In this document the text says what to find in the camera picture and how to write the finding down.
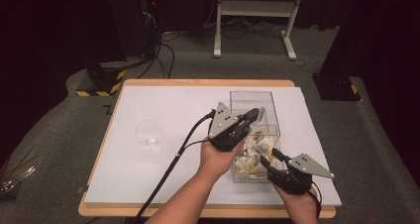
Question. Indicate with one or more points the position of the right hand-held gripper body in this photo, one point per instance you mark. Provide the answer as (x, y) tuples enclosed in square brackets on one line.
[(297, 176)]

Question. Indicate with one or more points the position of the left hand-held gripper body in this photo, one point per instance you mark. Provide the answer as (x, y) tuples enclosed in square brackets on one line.
[(224, 128)]

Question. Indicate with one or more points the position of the white tea bag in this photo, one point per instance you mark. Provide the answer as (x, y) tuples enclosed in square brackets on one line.
[(261, 114)]

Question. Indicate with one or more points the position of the clear plastic box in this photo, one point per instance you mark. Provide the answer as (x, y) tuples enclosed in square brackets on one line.
[(254, 101)]

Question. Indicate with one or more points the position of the clear glass cup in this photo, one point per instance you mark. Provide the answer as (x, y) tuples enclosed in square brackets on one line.
[(147, 133)]

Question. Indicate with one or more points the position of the person's right hand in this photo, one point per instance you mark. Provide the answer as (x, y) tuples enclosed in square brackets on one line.
[(298, 202)]

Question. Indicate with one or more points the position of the person's left hand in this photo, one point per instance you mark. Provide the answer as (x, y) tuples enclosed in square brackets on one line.
[(218, 161)]

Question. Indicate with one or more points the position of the pile of tea bags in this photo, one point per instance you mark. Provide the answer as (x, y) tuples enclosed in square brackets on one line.
[(256, 151)]

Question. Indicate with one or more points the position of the wooden table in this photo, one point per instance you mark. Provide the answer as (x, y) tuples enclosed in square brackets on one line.
[(198, 82)]

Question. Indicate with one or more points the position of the white table sheet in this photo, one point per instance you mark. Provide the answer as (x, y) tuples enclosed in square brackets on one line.
[(171, 171)]

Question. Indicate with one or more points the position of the white metal stand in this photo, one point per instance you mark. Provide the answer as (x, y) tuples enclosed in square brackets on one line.
[(256, 8)]

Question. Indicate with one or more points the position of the black yellow striped stand base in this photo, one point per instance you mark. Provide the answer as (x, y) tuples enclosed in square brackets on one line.
[(102, 82)]

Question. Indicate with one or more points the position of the dark equipment tower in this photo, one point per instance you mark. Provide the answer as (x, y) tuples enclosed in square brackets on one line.
[(132, 19)]

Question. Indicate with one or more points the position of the metal tripod legs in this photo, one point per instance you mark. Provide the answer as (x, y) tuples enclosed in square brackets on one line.
[(15, 177)]

